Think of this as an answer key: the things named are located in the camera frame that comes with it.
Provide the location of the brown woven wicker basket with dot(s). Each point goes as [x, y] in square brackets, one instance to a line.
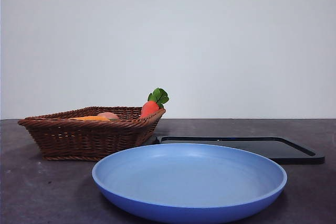
[78, 140]

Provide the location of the pale brown egg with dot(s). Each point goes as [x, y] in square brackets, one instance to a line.
[107, 115]

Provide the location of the black flat rectangular tray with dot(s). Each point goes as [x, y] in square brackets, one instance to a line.
[288, 153]

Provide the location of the light blue round plate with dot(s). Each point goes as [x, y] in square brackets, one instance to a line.
[183, 182]

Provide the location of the yellow toy corn cob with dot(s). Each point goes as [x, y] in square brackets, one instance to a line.
[89, 118]

